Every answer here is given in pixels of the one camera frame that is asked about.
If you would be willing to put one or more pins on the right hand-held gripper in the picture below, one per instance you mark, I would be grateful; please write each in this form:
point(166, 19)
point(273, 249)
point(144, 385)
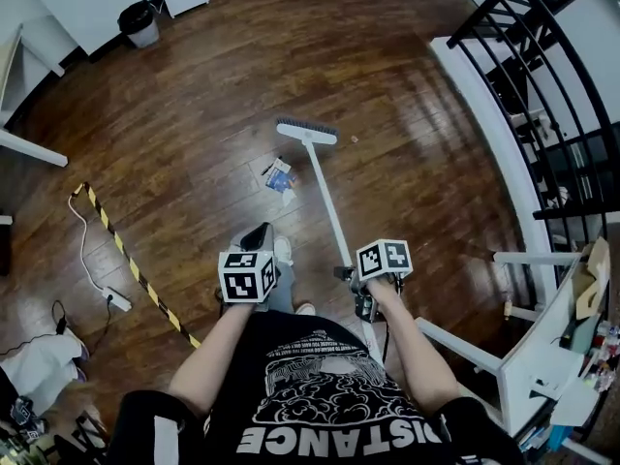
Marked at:
point(382, 259)

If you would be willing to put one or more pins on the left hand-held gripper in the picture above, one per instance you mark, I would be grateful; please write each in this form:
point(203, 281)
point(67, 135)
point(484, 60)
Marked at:
point(239, 284)

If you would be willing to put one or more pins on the dark grey dustpan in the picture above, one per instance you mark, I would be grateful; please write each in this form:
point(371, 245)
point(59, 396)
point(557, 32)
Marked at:
point(257, 238)

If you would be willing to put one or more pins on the white broom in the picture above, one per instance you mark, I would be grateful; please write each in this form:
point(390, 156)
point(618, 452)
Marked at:
point(322, 177)

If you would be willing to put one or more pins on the blue paper packet trash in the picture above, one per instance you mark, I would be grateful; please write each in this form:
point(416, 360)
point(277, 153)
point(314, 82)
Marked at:
point(281, 178)

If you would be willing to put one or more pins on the black pen trash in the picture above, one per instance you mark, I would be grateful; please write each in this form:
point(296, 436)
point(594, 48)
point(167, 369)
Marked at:
point(270, 166)

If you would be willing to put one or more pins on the person's left forearm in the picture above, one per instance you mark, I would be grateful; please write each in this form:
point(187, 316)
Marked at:
point(213, 356)

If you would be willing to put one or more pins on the person's right forearm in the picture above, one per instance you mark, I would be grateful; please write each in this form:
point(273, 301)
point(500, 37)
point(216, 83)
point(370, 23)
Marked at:
point(416, 347)

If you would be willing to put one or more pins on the brown wooden floor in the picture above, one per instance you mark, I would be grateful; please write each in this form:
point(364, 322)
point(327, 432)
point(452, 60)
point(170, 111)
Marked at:
point(194, 114)

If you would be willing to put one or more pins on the grey jeans leg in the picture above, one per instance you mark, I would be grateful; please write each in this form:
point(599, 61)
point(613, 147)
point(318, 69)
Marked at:
point(282, 288)

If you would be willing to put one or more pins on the white shoe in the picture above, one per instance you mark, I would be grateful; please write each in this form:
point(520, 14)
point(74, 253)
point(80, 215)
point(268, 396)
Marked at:
point(284, 250)
point(305, 309)

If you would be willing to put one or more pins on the yellow black hazard tape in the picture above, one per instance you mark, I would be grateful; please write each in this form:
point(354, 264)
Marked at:
point(126, 255)

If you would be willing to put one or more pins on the white power strip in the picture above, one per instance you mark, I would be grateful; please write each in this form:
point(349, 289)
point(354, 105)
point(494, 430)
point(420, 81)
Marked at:
point(117, 299)

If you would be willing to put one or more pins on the black printed t-shirt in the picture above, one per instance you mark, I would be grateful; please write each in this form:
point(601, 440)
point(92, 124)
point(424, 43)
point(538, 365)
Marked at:
point(315, 405)

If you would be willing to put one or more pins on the white cluttered table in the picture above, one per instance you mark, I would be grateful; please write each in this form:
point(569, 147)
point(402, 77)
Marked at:
point(533, 356)

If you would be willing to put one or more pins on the white curved stair ledge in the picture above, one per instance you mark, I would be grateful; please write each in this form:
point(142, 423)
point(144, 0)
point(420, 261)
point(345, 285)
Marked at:
point(499, 133)

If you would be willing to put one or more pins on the white cloth bundle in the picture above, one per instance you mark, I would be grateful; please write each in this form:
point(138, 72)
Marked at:
point(46, 371)

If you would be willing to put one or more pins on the black stair railing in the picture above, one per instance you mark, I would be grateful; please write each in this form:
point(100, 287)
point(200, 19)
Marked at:
point(571, 212)

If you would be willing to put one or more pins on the brown cardboard piece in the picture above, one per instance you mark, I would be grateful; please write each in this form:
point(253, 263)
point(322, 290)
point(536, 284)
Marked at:
point(593, 284)

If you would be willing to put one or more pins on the white desk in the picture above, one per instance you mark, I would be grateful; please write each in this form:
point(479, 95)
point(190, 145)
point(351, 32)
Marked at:
point(29, 148)

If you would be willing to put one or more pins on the white paper sheet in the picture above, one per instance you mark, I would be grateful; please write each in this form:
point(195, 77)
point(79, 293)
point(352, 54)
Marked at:
point(574, 402)

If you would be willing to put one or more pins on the grey bin with black bag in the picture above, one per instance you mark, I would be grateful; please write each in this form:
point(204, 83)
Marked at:
point(140, 24)

